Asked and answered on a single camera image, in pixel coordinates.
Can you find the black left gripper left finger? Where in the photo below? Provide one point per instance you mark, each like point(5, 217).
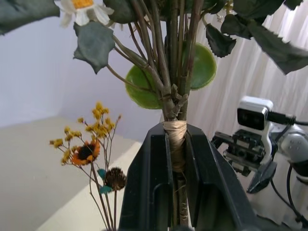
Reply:
point(146, 183)

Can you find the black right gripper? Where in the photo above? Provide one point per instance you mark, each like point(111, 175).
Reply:
point(245, 149)

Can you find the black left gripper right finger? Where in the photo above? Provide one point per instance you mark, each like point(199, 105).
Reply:
point(211, 187)

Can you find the green leafy daisy bouquet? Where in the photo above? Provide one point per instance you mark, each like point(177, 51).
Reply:
point(173, 72)

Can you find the dried sunflower bouquet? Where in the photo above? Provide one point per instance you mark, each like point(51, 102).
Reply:
point(85, 152)

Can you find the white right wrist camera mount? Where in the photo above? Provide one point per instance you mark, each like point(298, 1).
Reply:
point(258, 115)

